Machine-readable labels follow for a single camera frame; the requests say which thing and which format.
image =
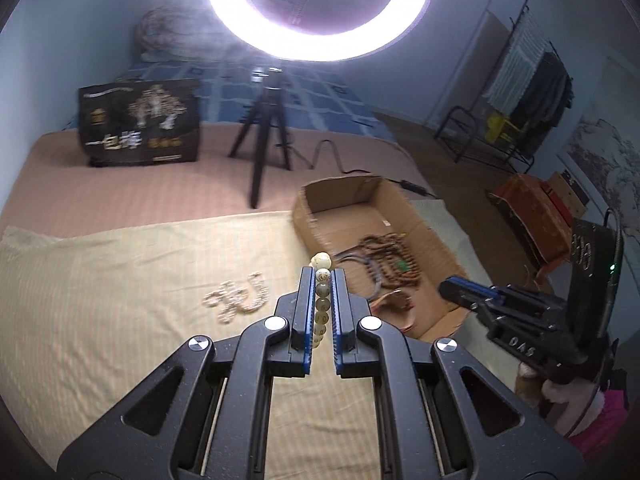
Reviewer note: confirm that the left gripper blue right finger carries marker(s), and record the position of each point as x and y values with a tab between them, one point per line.
440	413

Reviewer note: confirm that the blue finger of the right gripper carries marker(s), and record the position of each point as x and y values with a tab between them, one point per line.
465	293

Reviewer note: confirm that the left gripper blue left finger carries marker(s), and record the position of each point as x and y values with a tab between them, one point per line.
203	413

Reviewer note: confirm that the red cord jade pendant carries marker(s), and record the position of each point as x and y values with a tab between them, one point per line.
403	266

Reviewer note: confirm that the orange strap wristwatch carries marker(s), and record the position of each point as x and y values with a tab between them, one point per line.
396	308

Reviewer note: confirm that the dark thin bangle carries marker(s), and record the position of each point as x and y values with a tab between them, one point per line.
363	274

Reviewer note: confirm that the gloved right hand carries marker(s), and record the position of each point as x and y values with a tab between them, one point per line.
565	394

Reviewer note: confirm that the orange cloth covered stool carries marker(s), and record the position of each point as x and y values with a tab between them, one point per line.
547	232

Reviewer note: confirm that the open cardboard box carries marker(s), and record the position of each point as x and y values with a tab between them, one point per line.
372	216

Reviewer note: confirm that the striped yellow towel mat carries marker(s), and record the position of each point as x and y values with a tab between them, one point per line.
84	319

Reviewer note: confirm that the yellow box on rack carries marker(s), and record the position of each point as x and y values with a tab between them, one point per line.
498	128

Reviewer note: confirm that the dark hanging clothes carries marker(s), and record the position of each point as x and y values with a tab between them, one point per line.
542	105

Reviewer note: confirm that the black clothes rack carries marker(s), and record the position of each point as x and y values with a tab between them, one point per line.
460	117

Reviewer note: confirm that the striped hanging towel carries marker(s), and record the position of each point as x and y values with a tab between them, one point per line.
516	69

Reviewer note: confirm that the black tripod stand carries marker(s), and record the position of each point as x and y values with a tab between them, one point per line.
268	111

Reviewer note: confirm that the black printed gift bag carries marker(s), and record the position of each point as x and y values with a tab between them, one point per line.
139	123

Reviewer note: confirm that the folded floral quilt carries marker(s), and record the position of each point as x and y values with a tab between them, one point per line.
183	33

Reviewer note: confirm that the black cable inline switch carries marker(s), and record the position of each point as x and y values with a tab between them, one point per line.
412	187

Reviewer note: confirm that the white ring light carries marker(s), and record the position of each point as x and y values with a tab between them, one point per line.
323	31

